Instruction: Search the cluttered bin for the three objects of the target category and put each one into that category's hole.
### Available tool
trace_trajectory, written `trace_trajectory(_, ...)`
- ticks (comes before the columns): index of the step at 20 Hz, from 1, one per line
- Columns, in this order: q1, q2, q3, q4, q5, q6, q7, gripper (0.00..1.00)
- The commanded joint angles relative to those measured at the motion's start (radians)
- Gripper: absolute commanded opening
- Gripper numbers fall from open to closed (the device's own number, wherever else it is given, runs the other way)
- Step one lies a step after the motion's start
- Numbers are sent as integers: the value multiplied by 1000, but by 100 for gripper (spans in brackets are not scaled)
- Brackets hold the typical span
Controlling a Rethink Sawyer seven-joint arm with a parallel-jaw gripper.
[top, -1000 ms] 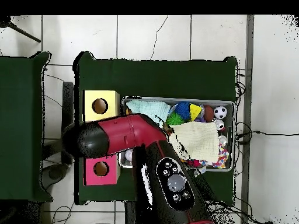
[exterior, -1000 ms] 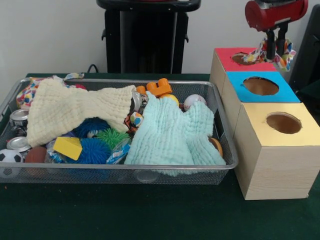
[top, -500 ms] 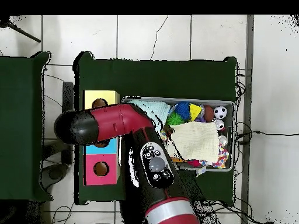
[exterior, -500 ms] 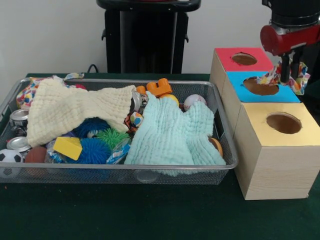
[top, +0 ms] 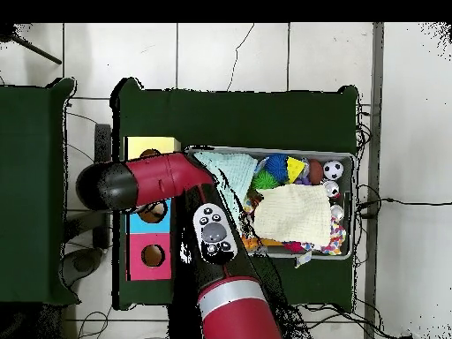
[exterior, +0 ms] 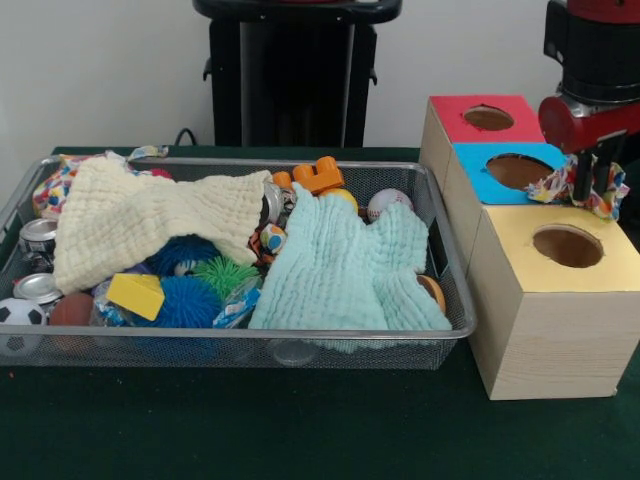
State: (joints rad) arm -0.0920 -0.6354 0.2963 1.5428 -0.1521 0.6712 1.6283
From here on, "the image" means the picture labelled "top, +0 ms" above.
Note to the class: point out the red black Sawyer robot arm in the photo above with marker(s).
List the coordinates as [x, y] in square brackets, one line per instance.
[159, 176]

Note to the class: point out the wooden box with three holes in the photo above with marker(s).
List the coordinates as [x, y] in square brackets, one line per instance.
[153, 268]

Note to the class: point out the mint green waffle cloth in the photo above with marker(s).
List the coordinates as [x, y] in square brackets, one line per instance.
[236, 169]

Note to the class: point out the green spiky ball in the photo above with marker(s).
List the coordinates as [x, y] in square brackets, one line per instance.
[265, 180]

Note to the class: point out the blue spiky ball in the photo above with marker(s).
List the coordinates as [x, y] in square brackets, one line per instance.
[276, 166]

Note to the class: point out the dark green tablecloth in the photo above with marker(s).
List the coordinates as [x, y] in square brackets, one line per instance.
[31, 194]
[229, 120]

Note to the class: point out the yellow cheese wedge toy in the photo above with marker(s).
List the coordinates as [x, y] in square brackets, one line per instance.
[295, 169]

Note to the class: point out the cream waffle cloth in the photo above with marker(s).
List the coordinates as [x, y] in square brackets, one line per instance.
[293, 215]

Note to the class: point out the brown cream ball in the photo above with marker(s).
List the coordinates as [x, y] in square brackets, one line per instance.
[152, 214]

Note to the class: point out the brown toy football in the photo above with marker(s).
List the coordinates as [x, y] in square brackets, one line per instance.
[316, 172]

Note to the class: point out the silver tin can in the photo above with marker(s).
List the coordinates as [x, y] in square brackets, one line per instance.
[331, 189]

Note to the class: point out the black white soccer ball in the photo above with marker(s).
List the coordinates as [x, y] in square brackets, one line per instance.
[333, 170]

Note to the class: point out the multicoloured patterned cloth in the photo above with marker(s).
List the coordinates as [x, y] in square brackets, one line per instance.
[337, 235]

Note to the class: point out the black tripod leg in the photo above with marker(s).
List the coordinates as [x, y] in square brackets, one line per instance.
[39, 53]

